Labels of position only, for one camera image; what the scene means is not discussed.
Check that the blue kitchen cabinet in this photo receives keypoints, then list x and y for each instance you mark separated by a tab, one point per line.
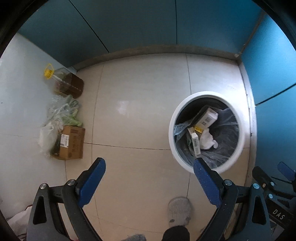
140	59

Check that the white green medicine box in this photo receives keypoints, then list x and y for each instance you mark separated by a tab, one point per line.
205	119

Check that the cooking oil bottle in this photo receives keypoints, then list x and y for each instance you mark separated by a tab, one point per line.
65	82

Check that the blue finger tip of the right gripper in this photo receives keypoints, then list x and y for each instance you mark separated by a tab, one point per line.
286	171

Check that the white round trash bin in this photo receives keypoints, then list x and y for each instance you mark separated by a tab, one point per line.
204	98

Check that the small cardboard box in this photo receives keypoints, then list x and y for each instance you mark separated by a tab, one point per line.
69	144

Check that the long white pink box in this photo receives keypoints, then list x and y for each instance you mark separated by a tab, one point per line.
195	141

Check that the white plastic bag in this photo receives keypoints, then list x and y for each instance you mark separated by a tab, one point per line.
19	223
206	141

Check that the grey slipper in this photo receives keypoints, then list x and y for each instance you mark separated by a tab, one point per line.
179	212

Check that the plastic bag of vegetables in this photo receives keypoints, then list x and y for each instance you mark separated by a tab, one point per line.
61	112

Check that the black trash bag liner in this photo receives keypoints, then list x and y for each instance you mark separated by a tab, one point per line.
225	132

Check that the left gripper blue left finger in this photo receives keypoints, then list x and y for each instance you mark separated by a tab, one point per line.
45	222

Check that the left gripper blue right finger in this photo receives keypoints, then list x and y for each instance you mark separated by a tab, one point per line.
252	223

